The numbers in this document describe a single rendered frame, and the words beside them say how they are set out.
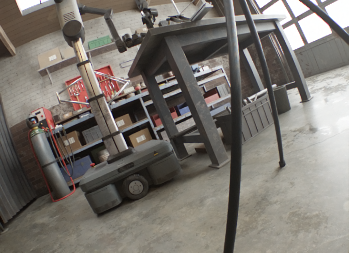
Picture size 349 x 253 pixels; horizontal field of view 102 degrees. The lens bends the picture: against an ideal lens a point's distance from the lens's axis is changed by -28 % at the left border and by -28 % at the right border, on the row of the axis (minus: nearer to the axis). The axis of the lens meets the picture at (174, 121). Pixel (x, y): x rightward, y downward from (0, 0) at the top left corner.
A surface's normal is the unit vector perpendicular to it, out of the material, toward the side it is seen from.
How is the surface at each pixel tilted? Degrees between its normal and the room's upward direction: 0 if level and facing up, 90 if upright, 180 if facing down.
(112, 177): 90
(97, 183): 90
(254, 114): 90
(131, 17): 90
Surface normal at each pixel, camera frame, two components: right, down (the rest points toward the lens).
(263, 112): 0.37, -0.11
